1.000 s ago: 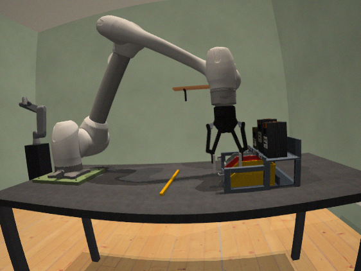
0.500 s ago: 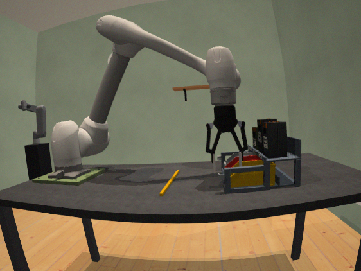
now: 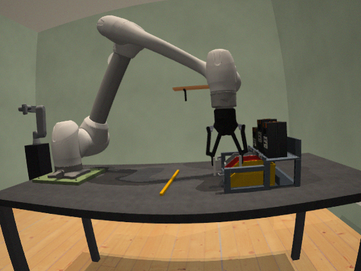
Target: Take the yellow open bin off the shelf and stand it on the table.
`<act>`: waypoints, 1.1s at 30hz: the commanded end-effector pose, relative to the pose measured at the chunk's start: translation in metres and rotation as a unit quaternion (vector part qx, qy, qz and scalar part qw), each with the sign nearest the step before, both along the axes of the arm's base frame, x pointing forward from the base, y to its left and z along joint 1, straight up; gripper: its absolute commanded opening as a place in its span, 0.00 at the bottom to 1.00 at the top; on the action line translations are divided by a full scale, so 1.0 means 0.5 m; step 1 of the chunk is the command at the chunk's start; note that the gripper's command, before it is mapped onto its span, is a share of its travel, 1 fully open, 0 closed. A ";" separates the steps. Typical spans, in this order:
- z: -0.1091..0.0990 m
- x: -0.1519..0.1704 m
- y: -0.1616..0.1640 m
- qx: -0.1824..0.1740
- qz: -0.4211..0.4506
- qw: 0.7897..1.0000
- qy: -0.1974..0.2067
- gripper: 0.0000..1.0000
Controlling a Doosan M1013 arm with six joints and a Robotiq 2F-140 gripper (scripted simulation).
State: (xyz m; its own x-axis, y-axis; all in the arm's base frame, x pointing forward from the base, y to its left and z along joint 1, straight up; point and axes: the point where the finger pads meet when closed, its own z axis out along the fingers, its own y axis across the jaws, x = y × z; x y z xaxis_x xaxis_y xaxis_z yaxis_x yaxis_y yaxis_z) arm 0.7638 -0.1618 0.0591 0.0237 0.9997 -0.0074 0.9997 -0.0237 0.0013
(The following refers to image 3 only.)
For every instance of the yellow retaining rail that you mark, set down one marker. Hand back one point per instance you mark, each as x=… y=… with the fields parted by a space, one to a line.
x=168 y=184

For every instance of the yellow bin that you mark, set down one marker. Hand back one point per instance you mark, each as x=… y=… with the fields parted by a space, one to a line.
x=252 y=178

